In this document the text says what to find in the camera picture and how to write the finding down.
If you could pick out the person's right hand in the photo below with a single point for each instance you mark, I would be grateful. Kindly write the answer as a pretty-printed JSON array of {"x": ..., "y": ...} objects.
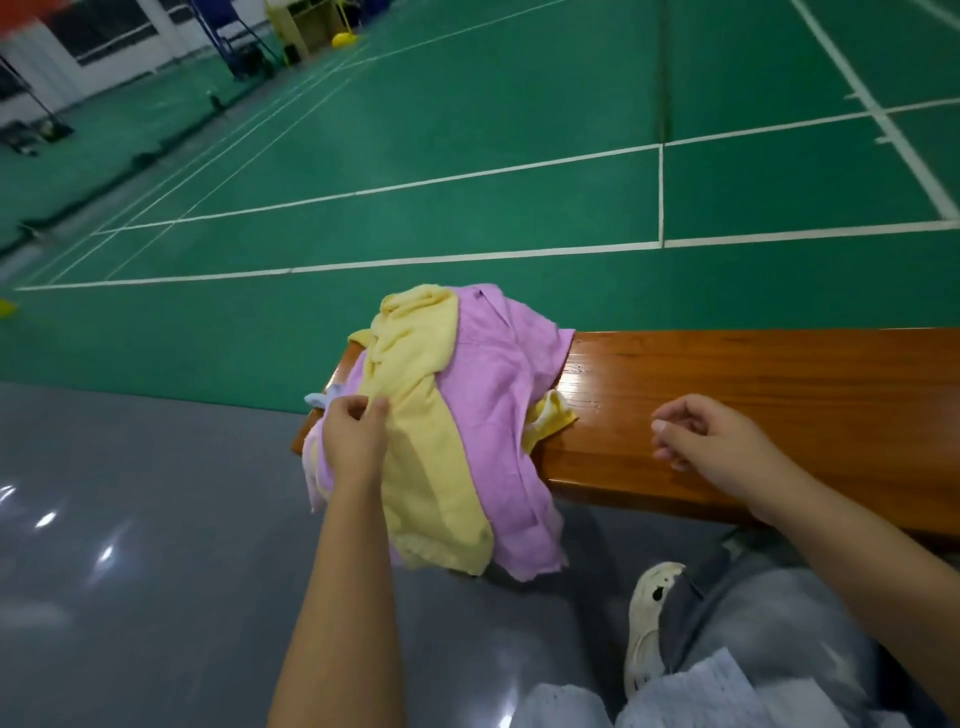
[{"x": 720, "y": 447}]

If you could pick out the person's left hand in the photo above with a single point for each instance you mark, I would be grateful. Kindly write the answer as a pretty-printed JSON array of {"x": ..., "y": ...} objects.
[{"x": 357, "y": 443}]

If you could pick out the white blue towel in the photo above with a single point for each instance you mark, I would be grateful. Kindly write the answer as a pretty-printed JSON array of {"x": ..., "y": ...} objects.
[{"x": 315, "y": 450}]

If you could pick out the pale yellow towel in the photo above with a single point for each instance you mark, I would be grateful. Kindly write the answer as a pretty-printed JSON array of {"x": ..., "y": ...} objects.
[{"x": 420, "y": 435}]

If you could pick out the purple towel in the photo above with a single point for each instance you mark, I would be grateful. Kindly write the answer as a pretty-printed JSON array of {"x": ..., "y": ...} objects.
[{"x": 495, "y": 405}]

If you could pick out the yellow white striped cloth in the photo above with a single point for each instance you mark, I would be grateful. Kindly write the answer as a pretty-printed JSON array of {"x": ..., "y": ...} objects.
[{"x": 549, "y": 417}]

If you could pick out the person's left forearm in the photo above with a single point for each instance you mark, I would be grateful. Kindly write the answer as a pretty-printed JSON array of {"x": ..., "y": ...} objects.
[{"x": 338, "y": 615}]

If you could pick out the person's grey trousers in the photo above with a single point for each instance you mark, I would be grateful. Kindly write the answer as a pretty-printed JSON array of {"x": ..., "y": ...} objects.
[{"x": 780, "y": 615}]

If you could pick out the person's white shoe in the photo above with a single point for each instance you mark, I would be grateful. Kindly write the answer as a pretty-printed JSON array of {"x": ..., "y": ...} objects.
[{"x": 648, "y": 615}]

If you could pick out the brown wooden bench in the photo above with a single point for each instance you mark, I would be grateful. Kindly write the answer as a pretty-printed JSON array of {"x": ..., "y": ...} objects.
[{"x": 765, "y": 405}]

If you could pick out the yellow floor marker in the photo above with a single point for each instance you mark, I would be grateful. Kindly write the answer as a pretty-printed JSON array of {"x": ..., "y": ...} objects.
[{"x": 5, "y": 308}]

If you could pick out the blue umpire chair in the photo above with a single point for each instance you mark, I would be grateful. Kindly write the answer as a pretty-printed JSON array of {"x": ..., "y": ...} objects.
[{"x": 233, "y": 33}]

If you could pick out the yellow net post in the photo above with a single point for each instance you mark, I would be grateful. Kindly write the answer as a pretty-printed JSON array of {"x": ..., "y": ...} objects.
[{"x": 345, "y": 38}]

